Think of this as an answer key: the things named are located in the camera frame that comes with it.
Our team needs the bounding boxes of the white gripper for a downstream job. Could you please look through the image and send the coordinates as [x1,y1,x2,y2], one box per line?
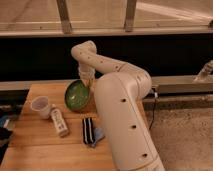
[78,66,95,87]

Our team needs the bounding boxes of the green ceramic bowl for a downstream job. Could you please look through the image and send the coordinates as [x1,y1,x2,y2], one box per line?
[64,80,90,111]

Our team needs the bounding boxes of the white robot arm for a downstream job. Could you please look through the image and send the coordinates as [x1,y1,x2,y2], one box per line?
[71,41,165,171]

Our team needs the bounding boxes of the white labelled bottle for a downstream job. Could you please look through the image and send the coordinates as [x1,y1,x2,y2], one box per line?
[50,105,69,137]

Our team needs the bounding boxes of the white plastic cup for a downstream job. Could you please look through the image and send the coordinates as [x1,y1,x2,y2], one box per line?
[30,96,51,119]

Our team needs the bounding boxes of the blue cloth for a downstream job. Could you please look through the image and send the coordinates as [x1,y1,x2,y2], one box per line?
[91,127,105,148]

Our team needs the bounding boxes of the dark objects at left edge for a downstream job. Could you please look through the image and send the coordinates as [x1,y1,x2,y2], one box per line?
[0,115,12,164]

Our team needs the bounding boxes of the white object at right edge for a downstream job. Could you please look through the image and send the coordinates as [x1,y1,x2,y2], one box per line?
[194,60,213,82]

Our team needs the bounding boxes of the black cable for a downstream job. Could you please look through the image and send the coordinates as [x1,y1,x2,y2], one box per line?
[148,87,159,131]

